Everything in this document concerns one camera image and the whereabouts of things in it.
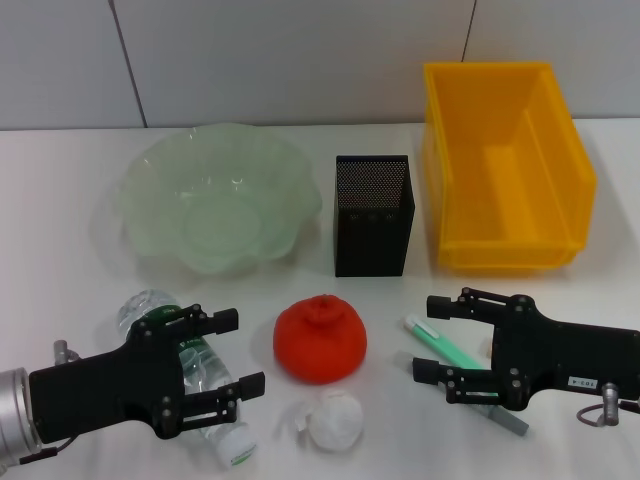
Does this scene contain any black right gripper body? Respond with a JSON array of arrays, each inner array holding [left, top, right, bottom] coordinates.
[[492, 294, 640, 414]]

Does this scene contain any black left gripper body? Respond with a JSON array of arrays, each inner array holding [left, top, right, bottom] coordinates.
[[28, 319, 186, 445]]

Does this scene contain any clear water bottle green label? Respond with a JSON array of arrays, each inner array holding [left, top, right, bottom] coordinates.
[[116, 288, 260, 471]]

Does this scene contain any red-orange toy orange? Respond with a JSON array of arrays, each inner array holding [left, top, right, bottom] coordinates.
[[272, 294, 370, 385]]

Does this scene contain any white paper ball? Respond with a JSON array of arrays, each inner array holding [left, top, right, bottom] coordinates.
[[277, 389, 364, 449]]

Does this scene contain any grey marker pen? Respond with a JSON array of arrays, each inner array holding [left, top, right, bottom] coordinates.
[[397, 349, 530, 436]]

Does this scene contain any black mesh pen holder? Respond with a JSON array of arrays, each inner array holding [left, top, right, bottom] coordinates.
[[333, 153, 417, 278]]

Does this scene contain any pale green glass fruit plate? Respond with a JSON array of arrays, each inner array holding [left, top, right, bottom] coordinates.
[[92, 124, 325, 281]]

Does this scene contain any yellow plastic bin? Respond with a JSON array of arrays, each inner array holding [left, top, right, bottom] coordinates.
[[421, 60, 599, 275]]

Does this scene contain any right gripper connector cable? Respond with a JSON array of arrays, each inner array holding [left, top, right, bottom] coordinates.
[[574, 382, 640, 430]]

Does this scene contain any gripper connector cable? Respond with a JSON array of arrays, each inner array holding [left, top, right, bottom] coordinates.
[[574, 382, 640, 430], [17, 338, 82, 460]]

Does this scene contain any left gripper connector cable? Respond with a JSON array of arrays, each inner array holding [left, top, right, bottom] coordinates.
[[17, 338, 82, 460]]

